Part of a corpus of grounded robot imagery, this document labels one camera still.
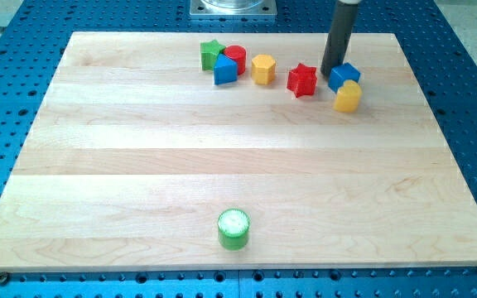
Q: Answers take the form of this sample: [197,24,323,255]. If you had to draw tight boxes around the blue cube block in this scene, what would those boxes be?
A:
[328,63,361,93]

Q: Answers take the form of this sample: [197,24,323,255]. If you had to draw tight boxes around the green cylinder block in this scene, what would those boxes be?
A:
[217,209,250,251]

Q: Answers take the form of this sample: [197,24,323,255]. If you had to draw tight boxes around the blue triangle block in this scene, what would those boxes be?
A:
[214,54,238,85]

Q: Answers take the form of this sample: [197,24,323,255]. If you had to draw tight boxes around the yellow hexagon block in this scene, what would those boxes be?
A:
[251,54,276,85]

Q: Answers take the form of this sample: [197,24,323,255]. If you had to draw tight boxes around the wooden board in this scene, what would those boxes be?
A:
[0,31,477,272]

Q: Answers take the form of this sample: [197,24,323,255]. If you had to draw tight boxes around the red star block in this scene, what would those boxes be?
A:
[287,63,317,98]

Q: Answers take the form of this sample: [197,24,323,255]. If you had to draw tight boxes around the red cylinder block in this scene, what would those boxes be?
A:
[224,45,247,75]

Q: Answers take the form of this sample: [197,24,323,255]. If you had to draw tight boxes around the green star block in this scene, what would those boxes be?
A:
[200,40,226,71]

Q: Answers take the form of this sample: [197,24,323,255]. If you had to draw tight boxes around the yellow heart block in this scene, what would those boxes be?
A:
[333,79,363,113]

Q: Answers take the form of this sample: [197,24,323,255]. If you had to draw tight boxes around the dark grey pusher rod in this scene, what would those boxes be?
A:
[320,1,359,78]

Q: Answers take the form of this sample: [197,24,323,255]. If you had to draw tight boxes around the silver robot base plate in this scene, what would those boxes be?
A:
[189,0,277,19]

